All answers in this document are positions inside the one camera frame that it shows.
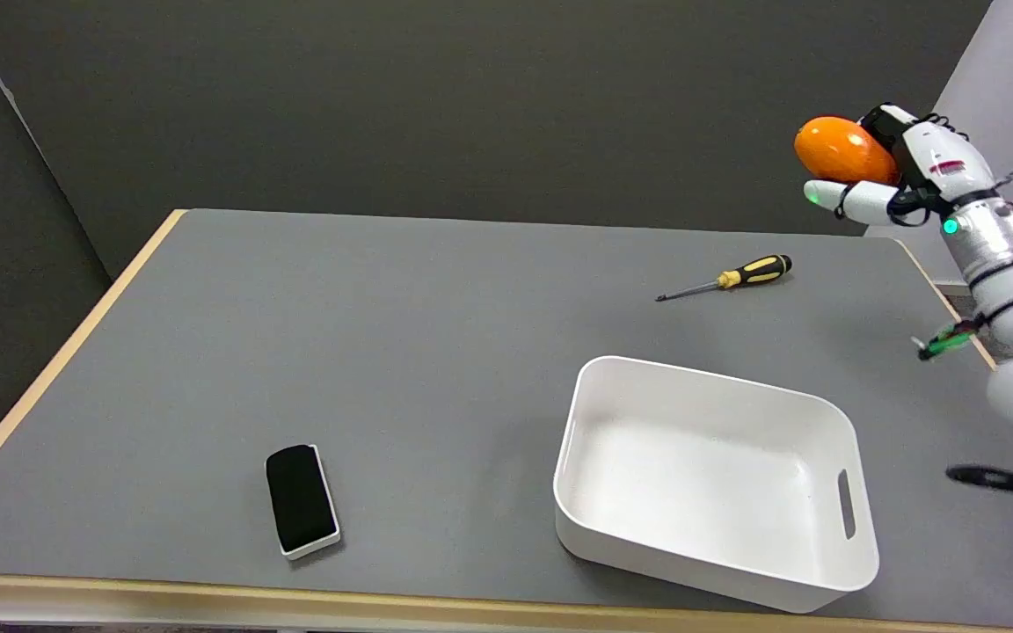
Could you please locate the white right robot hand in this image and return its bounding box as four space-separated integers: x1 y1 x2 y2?
803 103 999 228

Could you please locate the orange mango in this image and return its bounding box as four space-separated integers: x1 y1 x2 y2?
793 116 901 186

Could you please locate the white plastic box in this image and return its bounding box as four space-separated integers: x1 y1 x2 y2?
552 355 880 615

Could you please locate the yellow black screwdriver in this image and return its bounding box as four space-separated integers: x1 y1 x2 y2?
655 254 794 303

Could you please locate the black whiteboard eraser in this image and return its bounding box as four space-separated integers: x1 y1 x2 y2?
265 443 342 561

